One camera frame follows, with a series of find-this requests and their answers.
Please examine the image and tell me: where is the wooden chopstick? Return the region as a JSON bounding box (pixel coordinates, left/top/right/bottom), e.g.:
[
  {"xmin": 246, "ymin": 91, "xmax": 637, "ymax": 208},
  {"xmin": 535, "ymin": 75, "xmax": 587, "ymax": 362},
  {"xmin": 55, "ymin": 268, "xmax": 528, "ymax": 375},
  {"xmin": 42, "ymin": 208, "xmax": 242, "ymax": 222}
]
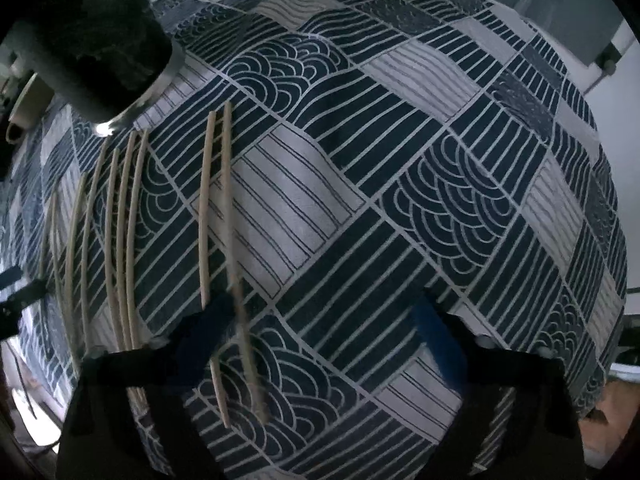
[
  {"xmin": 220, "ymin": 101, "xmax": 269, "ymax": 425},
  {"xmin": 63, "ymin": 174, "xmax": 87, "ymax": 367},
  {"xmin": 104, "ymin": 148, "xmax": 125, "ymax": 351},
  {"xmin": 116, "ymin": 131, "xmax": 137, "ymax": 351},
  {"xmin": 198, "ymin": 112, "xmax": 230, "ymax": 428},
  {"xmin": 125, "ymin": 129, "xmax": 150, "ymax": 350}
]

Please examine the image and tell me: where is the white ceramic mug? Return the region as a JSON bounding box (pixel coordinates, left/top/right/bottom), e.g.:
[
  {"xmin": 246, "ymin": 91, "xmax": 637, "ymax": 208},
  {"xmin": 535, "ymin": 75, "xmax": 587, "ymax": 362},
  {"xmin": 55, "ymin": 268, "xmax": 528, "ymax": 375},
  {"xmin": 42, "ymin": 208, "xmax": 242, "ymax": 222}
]
[{"xmin": 6, "ymin": 73, "xmax": 54, "ymax": 145}]

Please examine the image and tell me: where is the blue white patterned tablecloth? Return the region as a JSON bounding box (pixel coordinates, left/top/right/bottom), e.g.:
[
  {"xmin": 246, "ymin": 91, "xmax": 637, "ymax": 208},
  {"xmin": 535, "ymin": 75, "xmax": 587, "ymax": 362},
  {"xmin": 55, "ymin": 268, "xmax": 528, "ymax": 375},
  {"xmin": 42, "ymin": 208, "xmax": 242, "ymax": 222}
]
[{"xmin": 1, "ymin": 0, "xmax": 627, "ymax": 479}]

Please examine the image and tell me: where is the dark metal utensil cup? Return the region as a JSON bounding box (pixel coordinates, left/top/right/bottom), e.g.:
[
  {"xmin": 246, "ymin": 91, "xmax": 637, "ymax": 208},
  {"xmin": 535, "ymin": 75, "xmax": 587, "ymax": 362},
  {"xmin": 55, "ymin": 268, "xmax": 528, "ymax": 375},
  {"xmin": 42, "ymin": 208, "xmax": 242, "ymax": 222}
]
[{"xmin": 1, "ymin": 0, "xmax": 184, "ymax": 136}]

